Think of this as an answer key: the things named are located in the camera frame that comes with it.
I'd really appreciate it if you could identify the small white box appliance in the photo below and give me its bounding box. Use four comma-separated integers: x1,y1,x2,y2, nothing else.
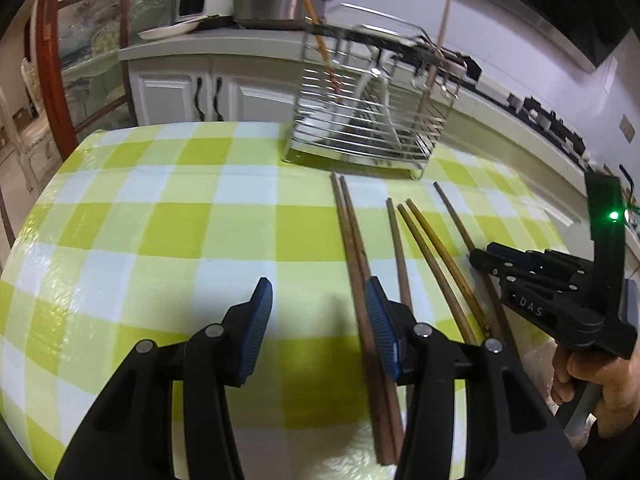
176,0,236,19

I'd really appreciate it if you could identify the black glass gas cooktop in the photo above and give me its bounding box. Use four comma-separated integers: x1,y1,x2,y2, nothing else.
450,52,592,167

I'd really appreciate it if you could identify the green checkered tablecloth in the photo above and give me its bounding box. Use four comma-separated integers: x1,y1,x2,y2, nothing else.
0,122,596,480

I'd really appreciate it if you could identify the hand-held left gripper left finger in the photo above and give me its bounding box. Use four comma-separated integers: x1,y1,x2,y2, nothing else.
54,276,275,480

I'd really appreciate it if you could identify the person's right forearm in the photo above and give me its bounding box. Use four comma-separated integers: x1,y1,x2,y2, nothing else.
579,410,640,480

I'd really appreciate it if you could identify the white ornate dining chair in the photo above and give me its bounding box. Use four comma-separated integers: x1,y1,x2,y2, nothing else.
0,57,62,197

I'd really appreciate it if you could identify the small white soup spoon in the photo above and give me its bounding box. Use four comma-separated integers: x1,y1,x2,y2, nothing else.
370,67,404,154

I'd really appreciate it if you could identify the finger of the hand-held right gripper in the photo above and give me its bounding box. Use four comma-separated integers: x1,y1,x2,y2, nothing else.
487,241,593,281
469,251,576,293

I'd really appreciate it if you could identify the person's right hand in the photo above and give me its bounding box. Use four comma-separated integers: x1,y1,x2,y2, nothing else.
550,342,640,441

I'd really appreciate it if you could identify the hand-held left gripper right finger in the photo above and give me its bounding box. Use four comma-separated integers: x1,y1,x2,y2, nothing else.
364,276,587,480

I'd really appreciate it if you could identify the red framed glass sliding door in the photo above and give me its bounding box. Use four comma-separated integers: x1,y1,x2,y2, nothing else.
31,0,202,162

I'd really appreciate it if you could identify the metal wire utensil rack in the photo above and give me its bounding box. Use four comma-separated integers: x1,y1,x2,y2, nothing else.
281,2,469,181

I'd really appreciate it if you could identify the large white rice spoon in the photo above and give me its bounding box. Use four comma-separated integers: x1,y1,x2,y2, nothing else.
300,110,351,139

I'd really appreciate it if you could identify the white kitchen base cabinet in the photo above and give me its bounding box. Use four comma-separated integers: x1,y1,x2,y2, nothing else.
117,27,603,228

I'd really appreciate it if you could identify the white plate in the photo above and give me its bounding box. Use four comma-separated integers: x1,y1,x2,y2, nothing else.
137,16,201,41

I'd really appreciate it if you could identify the black burner grate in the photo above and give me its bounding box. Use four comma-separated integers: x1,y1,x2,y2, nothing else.
507,91,586,154
451,52,484,84

